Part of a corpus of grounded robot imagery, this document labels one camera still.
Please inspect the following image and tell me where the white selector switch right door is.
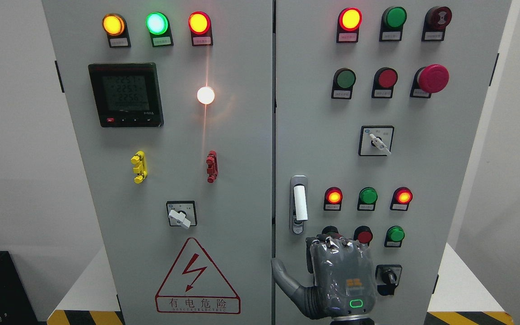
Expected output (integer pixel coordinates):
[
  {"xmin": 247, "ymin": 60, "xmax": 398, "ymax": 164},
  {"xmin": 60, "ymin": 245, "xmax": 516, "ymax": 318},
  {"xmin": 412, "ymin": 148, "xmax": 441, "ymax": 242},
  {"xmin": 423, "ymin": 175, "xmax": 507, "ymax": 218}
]
[{"xmin": 358, "ymin": 125, "xmax": 395, "ymax": 156}]

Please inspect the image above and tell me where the grey right cabinet door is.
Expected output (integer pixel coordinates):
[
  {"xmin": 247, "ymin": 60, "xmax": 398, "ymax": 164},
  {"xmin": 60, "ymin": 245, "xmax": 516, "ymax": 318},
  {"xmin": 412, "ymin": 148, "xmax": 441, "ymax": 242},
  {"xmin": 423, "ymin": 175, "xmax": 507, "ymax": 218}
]
[{"xmin": 274, "ymin": 0, "xmax": 511, "ymax": 325}]

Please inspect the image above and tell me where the red push button lower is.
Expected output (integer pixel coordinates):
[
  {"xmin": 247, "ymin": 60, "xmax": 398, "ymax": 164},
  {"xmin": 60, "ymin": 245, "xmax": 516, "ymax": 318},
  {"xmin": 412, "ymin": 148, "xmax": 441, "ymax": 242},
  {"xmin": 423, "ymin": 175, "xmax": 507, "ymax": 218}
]
[{"xmin": 353, "ymin": 226, "xmax": 373, "ymax": 245}]

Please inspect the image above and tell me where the red emergency stop button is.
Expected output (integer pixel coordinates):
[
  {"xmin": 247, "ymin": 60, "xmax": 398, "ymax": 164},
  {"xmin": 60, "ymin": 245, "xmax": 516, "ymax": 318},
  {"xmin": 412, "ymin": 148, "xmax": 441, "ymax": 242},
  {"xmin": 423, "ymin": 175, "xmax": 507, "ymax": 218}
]
[{"xmin": 410, "ymin": 64, "xmax": 450, "ymax": 98}]

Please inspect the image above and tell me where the green push button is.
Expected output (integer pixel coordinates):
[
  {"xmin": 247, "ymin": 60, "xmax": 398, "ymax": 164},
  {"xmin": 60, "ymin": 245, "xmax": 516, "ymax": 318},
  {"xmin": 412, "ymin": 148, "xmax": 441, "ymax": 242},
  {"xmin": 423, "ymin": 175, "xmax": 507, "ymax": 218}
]
[
  {"xmin": 321, "ymin": 226, "xmax": 339, "ymax": 236},
  {"xmin": 331, "ymin": 68, "xmax": 357, "ymax": 100},
  {"xmin": 384, "ymin": 226, "xmax": 406, "ymax": 248}
]

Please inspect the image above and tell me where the red push button upper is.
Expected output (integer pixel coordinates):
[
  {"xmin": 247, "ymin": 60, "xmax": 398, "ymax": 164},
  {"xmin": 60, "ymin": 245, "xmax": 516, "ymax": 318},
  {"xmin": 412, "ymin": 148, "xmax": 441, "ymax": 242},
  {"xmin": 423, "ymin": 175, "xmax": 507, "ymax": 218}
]
[{"xmin": 371, "ymin": 67, "xmax": 398, "ymax": 99}]

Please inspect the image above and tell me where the black selector switch bottom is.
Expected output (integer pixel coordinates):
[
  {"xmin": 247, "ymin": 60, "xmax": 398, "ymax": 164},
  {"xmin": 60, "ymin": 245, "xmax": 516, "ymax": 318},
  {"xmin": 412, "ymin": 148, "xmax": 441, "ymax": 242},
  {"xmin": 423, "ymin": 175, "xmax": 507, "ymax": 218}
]
[{"xmin": 375, "ymin": 264, "xmax": 402, "ymax": 296}]

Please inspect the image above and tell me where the white platform with hazard stripes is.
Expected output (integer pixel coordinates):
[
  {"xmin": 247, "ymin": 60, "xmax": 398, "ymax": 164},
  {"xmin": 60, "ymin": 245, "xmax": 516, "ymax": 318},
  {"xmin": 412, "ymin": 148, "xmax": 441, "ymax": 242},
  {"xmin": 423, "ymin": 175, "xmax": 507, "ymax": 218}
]
[{"xmin": 46, "ymin": 245, "xmax": 514, "ymax": 325}]

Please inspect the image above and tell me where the yellow indicator lamp top left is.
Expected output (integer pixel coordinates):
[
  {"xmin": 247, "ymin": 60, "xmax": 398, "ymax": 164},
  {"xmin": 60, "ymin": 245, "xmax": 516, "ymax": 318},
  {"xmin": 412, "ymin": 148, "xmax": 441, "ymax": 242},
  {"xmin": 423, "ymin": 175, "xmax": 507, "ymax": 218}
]
[{"xmin": 102, "ymin": 13, "xmax": 131, "ymax": 48}]

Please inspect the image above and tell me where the white lit indicator lamp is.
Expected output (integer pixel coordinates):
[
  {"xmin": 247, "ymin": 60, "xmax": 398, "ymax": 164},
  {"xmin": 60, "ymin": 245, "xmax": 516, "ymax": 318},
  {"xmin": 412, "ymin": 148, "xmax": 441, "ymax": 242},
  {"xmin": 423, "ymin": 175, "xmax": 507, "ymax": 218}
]
[{"xmin": 196, "ymin": 86, "xmax": 215, "ymax": 105}]

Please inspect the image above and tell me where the red lit lamp top right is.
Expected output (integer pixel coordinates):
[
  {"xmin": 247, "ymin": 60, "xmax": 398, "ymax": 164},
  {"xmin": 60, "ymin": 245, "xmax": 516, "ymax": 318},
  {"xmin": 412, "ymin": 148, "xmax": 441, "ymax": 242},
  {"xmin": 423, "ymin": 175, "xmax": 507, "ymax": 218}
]
[{"xmin": 336, "ymin": 7, "xmax": 362, "ymax": 43}]

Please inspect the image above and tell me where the green push button upper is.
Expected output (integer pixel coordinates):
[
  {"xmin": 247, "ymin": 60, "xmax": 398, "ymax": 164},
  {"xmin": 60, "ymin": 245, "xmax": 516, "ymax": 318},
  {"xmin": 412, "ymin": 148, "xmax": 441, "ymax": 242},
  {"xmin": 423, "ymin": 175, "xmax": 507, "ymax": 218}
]
[{"xmin": 331, "ymin": 68, "xmax": 357, "ymax": 100}]

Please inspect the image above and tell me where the silver door handle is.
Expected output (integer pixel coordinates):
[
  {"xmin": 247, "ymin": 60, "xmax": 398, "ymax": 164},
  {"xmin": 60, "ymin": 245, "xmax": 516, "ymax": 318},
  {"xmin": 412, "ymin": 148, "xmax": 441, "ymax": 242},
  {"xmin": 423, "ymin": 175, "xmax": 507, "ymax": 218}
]
[{"xmin": 289, "ymin": 175, "xmax": 309, "ymax": 235}]

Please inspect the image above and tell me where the red lit lamp lower right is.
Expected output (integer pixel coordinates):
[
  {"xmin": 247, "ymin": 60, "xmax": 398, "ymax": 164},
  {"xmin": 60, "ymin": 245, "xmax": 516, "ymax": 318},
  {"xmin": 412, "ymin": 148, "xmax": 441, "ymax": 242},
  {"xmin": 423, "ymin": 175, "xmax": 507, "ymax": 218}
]
[{"xmin": 390, "ymin": 187, "xmax": 413, "ymax": 211}]

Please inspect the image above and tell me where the white selector switch left door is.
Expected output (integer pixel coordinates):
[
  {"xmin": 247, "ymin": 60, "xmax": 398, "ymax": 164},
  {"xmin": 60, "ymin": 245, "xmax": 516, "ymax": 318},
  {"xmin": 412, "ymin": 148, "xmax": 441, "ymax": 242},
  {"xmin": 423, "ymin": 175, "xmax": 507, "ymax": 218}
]
[{"xmin": 166, "ymin": 201, "xmax": 198, "ymax": 229}]

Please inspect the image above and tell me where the green lamp lower middle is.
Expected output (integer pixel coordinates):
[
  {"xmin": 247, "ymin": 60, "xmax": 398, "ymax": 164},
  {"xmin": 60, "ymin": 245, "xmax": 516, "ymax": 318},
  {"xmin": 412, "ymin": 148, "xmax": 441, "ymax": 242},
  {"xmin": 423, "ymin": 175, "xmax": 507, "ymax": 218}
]
[{"xmin": 357, "ymin": 187, "xmax": 378, "ymax": 211}]

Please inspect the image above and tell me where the green lit indicator lamp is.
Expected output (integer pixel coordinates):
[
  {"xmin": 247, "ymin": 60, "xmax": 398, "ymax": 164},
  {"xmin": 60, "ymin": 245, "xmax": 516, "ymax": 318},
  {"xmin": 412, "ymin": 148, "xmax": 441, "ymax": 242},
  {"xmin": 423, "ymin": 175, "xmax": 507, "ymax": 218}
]
[{"xmin": 146, "ymin": 12, "xmax": 174, "ymax": 47}]

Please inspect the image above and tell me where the green push button lower left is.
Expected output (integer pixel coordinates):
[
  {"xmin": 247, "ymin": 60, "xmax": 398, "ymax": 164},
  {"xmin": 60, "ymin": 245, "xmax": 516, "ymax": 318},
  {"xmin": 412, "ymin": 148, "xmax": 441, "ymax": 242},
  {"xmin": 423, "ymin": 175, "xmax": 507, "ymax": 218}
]
[{"xmin": 321, "ymin": 226, "xmax": 339, "ymax": 236}]

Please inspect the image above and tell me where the white selector switch door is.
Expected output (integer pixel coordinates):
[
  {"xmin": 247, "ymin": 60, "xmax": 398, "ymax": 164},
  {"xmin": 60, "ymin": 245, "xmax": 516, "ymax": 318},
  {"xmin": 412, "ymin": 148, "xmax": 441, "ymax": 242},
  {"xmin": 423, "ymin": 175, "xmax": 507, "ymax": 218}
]
[
  {"xmin": 166, "ymin": 201, "xmax": 198, "ymax": 229},
  {"xmin": 358, "ymin": 125, "xmax": 395, "ymax": 156}
]

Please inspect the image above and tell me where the red-orange indicator lamp left door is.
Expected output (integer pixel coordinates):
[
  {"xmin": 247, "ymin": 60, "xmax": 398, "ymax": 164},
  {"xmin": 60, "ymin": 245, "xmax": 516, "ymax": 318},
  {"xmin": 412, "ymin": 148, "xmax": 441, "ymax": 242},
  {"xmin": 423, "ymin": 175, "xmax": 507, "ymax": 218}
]
[{"xmin": 188, "ymin": 11, "xmax": 213, "ymax": 46}]

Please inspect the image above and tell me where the red lit lamp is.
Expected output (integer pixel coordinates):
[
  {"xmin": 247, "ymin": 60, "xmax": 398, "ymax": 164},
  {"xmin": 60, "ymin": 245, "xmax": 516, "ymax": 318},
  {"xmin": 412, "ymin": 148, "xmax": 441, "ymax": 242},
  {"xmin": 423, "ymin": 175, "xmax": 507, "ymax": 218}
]
[
  {"xmin": 390, "ymin": 187, "xmax": 413, "ymax": 211},
  {"xmin": 336, "ymin": 7, "xmax": 362, "ymax": 43},
  {"xmin": 323, "ymin": 187, "xmax": 343, "ymax": 211}
]

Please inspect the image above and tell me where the red electric hazard sticker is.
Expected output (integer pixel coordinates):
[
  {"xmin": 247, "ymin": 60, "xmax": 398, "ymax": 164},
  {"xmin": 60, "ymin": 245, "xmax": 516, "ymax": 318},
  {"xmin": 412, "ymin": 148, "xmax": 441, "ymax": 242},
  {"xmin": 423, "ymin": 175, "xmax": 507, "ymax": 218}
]
[{"xmin": 155, "ymin": 238, "xmax": 240, "ymax": 314}]

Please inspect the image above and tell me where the green lamp top right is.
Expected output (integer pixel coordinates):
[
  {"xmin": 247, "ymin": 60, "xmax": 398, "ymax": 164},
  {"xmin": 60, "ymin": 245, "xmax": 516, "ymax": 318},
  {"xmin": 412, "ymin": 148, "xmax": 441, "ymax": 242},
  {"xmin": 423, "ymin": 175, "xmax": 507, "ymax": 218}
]
[{"xmin": 379, "ymin": 6, "xmax": 407, "ymax": 42}]

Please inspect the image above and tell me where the red push button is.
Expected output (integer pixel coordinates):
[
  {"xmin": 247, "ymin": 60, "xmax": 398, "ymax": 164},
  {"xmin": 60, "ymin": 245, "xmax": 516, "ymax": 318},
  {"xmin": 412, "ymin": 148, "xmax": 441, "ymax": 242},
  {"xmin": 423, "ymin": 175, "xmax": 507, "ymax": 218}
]
[
  {"xmin": 371, "ymin": 67, "xmax": 398, "ymax": 99},
  {"xmin": 353, "ymin": 226, "xmax": 373, "ymax": 245}
]

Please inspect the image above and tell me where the dark red buzzer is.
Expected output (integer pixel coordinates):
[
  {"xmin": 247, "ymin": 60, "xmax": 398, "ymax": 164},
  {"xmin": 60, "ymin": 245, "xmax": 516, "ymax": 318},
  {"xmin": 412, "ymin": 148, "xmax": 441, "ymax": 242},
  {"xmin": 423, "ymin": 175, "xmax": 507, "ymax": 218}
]
[{"xmin": 421, "ymin": 6, "xmax": 452, "ymax": 42}]

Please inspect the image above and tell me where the grey cabinet door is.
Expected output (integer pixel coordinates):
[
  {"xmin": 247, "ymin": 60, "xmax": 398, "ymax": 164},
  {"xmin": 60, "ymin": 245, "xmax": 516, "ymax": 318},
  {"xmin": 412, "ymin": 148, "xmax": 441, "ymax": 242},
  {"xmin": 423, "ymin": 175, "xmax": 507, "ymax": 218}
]
[
  {"xmin": 274, "ymin": 0, "xmax": 511, "ymax": 325},
  {"xmin": 42, "ymin": 0, "xmax": 273, "ymax": 325}
]

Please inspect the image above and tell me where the red lit lamp lower left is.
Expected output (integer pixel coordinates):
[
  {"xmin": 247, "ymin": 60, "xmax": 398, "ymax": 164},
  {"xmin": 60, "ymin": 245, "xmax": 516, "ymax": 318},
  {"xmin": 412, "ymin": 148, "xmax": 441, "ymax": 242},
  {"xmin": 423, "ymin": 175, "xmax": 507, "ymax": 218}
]
[{"xmin": 323, "ymin": 187, "xmax": 343, "ymax": 211}]

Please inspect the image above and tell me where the green push button lower right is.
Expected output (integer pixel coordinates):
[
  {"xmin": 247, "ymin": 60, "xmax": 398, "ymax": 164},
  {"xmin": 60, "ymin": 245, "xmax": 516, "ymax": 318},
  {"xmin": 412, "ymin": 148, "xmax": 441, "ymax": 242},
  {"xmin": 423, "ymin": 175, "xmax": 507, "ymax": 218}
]
[{"xmin": 384, "ymin": 226, "xmax": 406, "ymax": 248}]

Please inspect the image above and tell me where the black digital power meter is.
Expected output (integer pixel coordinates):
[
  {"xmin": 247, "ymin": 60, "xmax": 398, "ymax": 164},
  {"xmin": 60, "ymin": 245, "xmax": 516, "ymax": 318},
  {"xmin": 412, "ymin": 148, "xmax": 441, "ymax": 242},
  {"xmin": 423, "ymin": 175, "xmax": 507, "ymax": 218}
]
[{"xmin": 88, "ymin": 62, "xmax": 164, "ymax": 128}]

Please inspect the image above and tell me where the grey left cabinet door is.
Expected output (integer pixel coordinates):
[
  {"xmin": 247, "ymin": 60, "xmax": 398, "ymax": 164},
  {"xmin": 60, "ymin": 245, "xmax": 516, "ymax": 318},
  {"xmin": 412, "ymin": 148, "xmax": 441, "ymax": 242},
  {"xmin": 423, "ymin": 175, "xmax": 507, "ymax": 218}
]
[{"xmin": 42, "ymin": 0, "xmax": 273, "ymax": 325}]

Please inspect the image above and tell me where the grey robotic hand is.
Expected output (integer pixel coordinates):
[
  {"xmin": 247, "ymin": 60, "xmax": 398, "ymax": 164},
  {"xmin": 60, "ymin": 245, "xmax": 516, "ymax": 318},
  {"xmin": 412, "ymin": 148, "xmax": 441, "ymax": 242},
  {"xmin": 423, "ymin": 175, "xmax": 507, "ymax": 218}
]
[{"xmin": 271, "ymin": 234, "xmax": 376, "ymax": 320}]

